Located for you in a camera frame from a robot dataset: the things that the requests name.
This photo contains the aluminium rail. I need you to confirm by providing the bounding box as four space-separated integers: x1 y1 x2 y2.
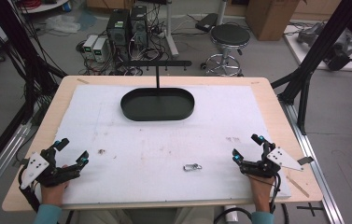
278 100 345 224
0 122 34 210

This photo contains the cardboard box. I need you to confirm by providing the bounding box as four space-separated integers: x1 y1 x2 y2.
246 0 301 42

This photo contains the person's left hand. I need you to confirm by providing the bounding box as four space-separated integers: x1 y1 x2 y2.
40 164 71 206

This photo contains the white desk leg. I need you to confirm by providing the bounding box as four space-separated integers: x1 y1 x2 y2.
163 0 180 59

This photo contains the white plastic bag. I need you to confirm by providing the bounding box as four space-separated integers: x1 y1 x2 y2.
45 14 81 35

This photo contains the white board with grey machine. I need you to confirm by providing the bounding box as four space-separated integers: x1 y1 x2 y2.
283 21 352 73

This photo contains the black frame strut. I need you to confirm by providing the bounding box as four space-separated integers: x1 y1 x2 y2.
270 0 352 135
0 0 69 185

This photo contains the thin wooden stick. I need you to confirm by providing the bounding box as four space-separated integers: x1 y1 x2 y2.
286 175 311 199

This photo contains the silver metal carabiner keyring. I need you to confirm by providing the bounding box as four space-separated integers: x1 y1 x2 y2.
182 163 203 172

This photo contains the black round stool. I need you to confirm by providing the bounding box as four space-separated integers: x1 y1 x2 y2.
200 23 251 77

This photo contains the black hook stand with tray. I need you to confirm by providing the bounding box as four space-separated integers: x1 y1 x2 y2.
120 60 196 122

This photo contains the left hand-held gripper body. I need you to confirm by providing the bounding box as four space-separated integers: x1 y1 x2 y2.
20 146 83 190

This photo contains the black computer tower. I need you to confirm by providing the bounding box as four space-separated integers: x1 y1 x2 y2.
130 5 149 50
106 8 131 62

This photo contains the white foam mat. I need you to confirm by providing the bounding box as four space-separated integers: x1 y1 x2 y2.
40 84 292 206

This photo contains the black flat device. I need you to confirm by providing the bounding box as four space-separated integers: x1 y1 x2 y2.
194 12 219 33

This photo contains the white power supply unit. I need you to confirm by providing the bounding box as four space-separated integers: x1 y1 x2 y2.
82 34 99 61
92 37 107 63

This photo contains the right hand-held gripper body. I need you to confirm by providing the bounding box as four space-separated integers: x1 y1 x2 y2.
240 141 304 179

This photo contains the person's right hand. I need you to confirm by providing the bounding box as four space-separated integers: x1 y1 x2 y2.
248 174 276 214

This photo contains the right hand-held gripper cable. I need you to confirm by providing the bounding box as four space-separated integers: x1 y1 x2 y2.
213 173 290 224

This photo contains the grey tape piece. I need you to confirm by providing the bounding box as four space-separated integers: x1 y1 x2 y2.
297 156 316 166

